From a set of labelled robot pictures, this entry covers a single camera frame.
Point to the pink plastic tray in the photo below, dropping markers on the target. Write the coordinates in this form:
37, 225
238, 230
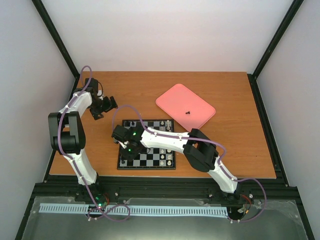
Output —
178, 100

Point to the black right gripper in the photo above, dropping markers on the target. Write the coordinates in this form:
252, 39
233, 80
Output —
129, 158

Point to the black aluminium frame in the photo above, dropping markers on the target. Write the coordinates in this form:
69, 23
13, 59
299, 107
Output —
58, 186

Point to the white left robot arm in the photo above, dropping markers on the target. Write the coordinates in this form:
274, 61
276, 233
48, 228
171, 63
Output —
67, 135

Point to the light blue cable duct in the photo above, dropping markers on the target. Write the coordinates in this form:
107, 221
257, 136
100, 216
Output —
136, 210

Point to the black and white chessboard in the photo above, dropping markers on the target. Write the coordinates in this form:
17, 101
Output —
152, 158

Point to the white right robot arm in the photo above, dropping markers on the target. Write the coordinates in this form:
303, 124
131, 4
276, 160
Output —
199, 150

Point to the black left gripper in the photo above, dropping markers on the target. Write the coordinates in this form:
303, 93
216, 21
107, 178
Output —
109, 106

